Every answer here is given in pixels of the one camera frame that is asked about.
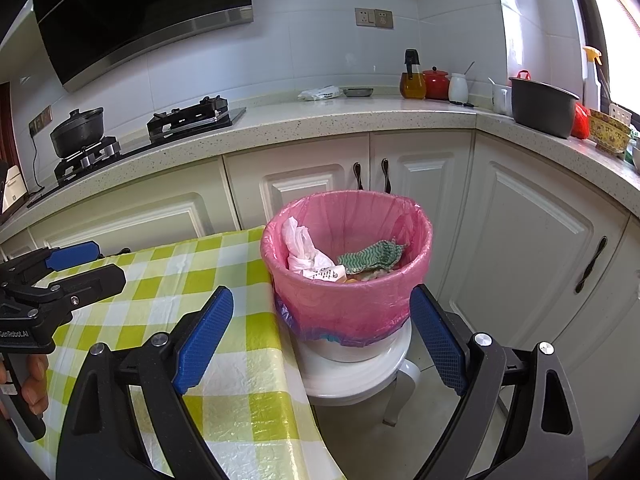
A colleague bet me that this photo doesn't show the person's left hand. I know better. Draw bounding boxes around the person's left hand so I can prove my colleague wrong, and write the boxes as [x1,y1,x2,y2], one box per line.
[21,353,50,420]

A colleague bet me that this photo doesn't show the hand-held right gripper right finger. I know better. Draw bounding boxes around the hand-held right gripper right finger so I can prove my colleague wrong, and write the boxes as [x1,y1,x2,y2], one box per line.
[408,283,589,480]

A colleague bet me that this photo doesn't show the black range hood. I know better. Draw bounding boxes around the black range hood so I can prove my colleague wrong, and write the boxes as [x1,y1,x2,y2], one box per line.
[32,0,254,94]

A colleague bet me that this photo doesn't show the white round stool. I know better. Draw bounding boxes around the white round stool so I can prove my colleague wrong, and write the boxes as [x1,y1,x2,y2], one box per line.
[298,319,422,429]

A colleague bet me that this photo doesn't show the white plastic bag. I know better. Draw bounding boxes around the white plastic bag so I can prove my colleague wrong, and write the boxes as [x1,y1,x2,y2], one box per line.
[298,85,344,102]

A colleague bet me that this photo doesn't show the yellow patterned bowl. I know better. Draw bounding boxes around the yellow patterned bowl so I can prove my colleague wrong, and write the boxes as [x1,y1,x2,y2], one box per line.
[587,108,634,155]

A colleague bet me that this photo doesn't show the white rice cooker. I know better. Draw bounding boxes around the white rice cooker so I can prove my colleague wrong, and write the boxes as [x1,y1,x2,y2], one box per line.
[0,160,29,217]

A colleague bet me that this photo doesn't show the speckled kitchen countertop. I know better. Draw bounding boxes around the speckled kitchen countertop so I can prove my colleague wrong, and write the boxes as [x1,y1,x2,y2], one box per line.
[0,91,640,233]

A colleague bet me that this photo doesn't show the green striped cloth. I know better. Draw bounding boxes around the green striped cloth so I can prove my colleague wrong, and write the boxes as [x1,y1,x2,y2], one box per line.
[337,239,407,276]

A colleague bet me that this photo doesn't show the black gas stove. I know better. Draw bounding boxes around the black gas stove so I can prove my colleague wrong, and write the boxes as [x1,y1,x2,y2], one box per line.
[26,94,248,209]

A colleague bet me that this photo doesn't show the black power cable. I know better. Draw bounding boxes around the black power cable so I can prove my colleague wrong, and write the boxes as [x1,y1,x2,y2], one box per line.
[30,132,47,197]

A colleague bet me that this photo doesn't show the white printed packet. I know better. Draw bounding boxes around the white printed packet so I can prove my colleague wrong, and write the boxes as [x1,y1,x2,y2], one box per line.
[302,265,347,285]

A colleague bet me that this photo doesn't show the white ceramic jar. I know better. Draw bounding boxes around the white ceramic jar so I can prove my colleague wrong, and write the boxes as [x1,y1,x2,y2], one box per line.
[447,61,476,105]

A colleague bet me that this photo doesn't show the large white tissue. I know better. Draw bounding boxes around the large white tissue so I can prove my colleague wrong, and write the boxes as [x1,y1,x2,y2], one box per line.
[281,216,337,277]

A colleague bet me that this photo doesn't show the white double wall socket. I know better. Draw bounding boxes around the white double wall socket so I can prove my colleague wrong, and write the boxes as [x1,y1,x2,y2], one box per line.
[354,7,395,30]

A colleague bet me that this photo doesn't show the green checked tablecloth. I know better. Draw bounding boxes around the green checked tablecloth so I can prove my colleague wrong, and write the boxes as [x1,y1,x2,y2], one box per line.
[0,225,347,480]

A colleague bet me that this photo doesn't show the red plastic bag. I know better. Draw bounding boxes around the red plastic bag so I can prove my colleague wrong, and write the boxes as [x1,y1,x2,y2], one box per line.
[571,102,592,140]

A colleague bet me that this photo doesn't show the bin with pink bag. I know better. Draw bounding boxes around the bin with pink bag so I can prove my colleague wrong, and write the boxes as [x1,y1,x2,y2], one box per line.
[259,190,434,364]

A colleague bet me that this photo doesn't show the white kitchen cabinets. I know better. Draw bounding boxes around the white kitchen cabinets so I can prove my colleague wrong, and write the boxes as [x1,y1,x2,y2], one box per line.
[0,127,640,411]

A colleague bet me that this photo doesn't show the white spray bottle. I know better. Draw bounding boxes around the white spray bottle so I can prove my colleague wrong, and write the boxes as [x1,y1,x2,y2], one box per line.
[582,45,603,111]

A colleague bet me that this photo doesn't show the grey cooking pot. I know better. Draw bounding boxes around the grey cooking pot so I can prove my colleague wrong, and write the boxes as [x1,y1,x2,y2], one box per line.
[508,70,581,140]

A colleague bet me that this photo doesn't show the white cup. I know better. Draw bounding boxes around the white cup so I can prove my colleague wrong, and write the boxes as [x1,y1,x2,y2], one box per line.
[487,77,512,116]

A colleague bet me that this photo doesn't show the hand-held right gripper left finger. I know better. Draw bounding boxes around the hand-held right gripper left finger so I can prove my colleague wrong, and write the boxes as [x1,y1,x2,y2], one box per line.
[56,285,235,480]

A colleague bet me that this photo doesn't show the brown wall socket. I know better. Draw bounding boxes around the brown wall socket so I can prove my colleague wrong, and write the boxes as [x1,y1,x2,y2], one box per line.
[28,104,54,136]

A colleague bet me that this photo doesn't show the red ceramic pot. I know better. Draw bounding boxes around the red ceramic pot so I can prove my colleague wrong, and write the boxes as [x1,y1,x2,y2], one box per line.
[422,65,450,101]

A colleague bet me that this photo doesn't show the oil bottle with black cap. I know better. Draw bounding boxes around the oil bottle with black cap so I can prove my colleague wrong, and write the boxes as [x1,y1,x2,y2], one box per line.
[399,48,428,101]

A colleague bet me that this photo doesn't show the black pot with lid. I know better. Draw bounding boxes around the black pot with lid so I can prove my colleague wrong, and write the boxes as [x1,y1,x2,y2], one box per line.
[49,106,106,159]

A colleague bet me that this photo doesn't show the window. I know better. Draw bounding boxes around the window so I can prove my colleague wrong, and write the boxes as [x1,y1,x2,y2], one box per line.
[575,0,640,113]

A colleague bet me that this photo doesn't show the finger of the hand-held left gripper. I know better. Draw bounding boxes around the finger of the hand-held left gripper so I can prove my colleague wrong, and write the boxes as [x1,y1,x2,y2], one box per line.
[0,240,103,287]
[9,263,127,322]

